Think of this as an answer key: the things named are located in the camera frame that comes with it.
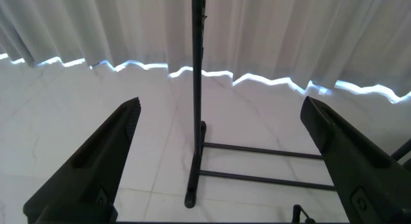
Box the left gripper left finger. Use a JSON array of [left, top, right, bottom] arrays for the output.
[[22, 96, 142, 224]]

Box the white curtain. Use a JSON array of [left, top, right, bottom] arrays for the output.
[[0, 0, 411, 105]]

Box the black clothes rack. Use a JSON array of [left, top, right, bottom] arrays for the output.
[[184, 0, 411, 209]]

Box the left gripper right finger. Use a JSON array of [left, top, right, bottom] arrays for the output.
[[300, 96, 411, 224]]

